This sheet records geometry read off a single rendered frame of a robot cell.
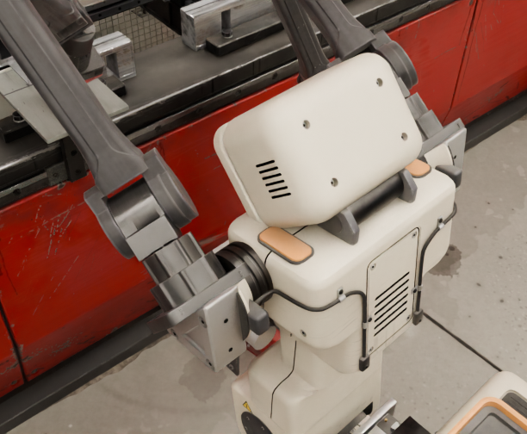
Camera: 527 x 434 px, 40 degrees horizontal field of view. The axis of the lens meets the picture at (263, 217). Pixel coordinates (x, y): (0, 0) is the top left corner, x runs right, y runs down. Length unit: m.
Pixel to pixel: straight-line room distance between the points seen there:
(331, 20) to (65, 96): 0.47
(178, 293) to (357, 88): 0.31
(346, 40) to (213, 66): 0.73
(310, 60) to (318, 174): 0.72
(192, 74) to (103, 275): 0.57
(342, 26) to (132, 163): 0.44
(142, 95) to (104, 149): 0.88
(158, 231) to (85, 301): 1.14
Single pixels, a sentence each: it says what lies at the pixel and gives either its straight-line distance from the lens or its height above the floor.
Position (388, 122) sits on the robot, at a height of 1.34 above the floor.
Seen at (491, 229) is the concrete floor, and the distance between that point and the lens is 2.74.
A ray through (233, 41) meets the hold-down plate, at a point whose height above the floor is 0.90.
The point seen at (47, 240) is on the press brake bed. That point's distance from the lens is 1.75.
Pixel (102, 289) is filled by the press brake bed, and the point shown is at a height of 0.36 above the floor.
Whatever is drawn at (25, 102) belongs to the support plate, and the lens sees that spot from 1.53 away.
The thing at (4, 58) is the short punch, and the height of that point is 1.03.
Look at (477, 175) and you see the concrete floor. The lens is 2.95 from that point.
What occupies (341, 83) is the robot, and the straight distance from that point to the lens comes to 0.84.
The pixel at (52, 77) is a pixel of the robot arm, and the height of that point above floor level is 1.40.
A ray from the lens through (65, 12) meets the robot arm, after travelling 1.21.
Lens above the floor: 1.85
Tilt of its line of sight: 45 degrees down
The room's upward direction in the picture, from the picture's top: 2 degrees clockwise
